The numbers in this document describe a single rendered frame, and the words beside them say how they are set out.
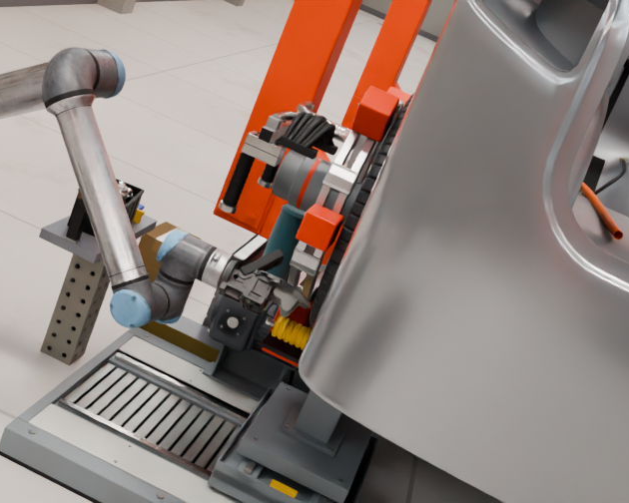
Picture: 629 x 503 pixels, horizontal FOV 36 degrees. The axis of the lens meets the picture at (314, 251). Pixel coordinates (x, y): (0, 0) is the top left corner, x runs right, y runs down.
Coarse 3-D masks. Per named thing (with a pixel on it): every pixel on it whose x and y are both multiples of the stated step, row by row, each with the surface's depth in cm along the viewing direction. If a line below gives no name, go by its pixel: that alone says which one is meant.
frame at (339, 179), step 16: (352, 144) 222; (368, 144) 222; (336, 160) 219; (336, 176) 217; (352, 176) 217; (320, 192) 219; (336, 192) 220; (336, 208) 219; (304, 256) 223; (320, 256) 222; (304, 272) 255; (320, 272) 260; (304, 288) 234
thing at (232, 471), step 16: (256, 416) 275; (240, 432) 261; (368, 448) 284; (224, 464) 243; (240, 464) 245; (256, 464) 247; (368, 464) 271; (224, 480) 244; (240, 480) 243; (256, 480) 242; (272, 480) 242; (288, 480) 251; (240, 496) 244; (256, 496) 243; (272, 496) 242; (288, 496) 241; (304, 496) 247; (320, 496) 244; (352, 496) 256
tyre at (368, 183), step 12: (396, 120) 221; (396, 132) 217; (384, 144) 216; (384, 156) 214; (372, 168) 214; (372, 180) 213; (360, 192) 213; (360, 204) 213; (348, 216) 214; (348, 228) 213; (348, 240) 214; (336, 252) 215; (336, 264) 216; (324, 276) 219; (324, 288) 220; (312, 312) 230; (312, 324) 236
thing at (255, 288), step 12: (228, 276) 229; (240, 276) 231; (252, 276) 229; (264, 276) 230; (228, 288) 231; (240, 288) 229; (252, 288) 228; (264, 288) 229; (240, 300) 229; (252, 300) 228; (264, 300) 227
